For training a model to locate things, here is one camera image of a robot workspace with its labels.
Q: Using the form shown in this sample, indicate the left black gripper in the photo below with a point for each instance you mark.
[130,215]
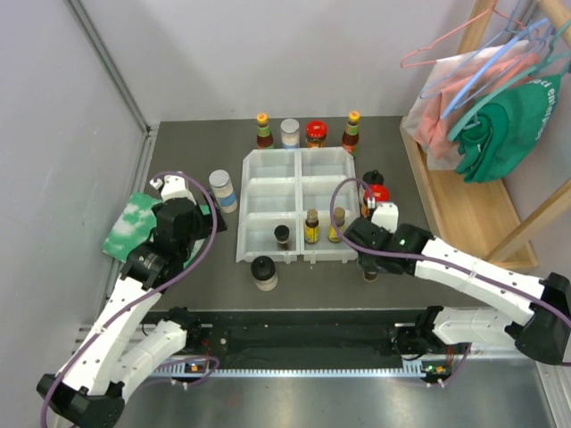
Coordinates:
[206,221]

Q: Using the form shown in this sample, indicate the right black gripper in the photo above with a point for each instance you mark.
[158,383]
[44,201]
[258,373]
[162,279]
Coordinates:
[366,263]

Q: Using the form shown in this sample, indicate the black cap pepper bottle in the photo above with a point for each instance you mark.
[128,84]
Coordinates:
[282,235]
[370,276]

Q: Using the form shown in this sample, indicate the yellow label brown bottle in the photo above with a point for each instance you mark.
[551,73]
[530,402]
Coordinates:
[336,225]
[311,227]

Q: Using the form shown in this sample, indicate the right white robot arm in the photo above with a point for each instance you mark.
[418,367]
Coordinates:
[530,312]

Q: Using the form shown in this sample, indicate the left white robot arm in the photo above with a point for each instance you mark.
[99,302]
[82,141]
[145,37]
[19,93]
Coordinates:
[93,387]

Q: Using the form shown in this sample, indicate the left silver lid salt jar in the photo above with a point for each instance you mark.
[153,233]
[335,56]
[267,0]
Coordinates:
[223,190]

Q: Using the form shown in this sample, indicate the silver lid salt jar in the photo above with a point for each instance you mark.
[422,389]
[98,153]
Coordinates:
[290,137]
[223,190]

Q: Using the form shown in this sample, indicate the right red lid sauce jar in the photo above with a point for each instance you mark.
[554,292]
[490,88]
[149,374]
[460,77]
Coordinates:
[379,194]

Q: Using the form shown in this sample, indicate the red lid sauce jar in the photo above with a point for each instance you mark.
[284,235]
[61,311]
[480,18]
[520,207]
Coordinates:
[316,134]
[379,194]

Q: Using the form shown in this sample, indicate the left white organizer tray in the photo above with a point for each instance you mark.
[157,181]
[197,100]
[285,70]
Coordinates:
[267,199]

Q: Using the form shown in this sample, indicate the white organizer tray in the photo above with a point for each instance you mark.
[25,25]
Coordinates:
[267,199]
[318,171]

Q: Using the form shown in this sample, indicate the black lid shaker right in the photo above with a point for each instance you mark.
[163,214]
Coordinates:
[374,180]

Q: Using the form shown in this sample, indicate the black lid shaker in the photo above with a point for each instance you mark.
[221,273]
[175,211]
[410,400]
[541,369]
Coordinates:
[374,180]
[264,273]

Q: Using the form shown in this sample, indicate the wooden clothes rack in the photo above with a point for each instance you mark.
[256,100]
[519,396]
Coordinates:
[521,221]

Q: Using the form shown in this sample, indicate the green white cloth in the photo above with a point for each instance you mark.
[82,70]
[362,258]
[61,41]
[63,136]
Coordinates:
[132,228]

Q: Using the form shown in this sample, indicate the black lid shaker front left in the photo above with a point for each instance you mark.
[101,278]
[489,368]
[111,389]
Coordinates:
[264,273]

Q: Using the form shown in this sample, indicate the left orange cap sauce bottle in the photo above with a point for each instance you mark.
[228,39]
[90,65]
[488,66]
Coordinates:
[264,136]

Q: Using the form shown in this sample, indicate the orange cap sauce bottle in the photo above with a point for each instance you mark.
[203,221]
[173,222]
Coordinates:
[351,134]
[264,136]

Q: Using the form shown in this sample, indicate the right white organizer tray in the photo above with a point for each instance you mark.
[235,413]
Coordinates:
[318,171]

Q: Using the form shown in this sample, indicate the back silver lid salt jar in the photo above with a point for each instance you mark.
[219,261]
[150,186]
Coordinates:
[290,137]

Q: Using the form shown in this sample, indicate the right orange cap sauce bottle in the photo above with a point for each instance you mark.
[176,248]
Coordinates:
[351,134]

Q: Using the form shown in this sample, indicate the back red lid sauce jar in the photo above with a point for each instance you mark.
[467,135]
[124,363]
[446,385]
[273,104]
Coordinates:
[316,134]

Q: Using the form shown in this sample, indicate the green garment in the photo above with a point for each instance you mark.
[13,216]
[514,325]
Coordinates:
[510,126]

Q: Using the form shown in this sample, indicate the pink white garment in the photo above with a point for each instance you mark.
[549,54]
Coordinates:
[425,123]

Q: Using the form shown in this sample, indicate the blue hanger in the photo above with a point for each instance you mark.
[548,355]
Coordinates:
[468,89]

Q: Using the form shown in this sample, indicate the teal hanger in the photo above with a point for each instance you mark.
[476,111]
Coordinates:
[469,119]

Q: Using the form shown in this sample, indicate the pink hanger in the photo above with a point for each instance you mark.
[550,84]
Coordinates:
[489,23]

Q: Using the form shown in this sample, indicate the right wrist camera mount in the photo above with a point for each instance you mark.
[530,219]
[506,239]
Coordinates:
[382,214]

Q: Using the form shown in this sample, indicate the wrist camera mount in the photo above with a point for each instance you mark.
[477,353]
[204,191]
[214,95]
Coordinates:
[382,214]
[172,187]

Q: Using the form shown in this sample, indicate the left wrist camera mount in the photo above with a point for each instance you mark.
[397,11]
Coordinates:
[172,187]

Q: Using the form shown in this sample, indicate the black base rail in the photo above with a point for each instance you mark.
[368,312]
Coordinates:
[311,338]

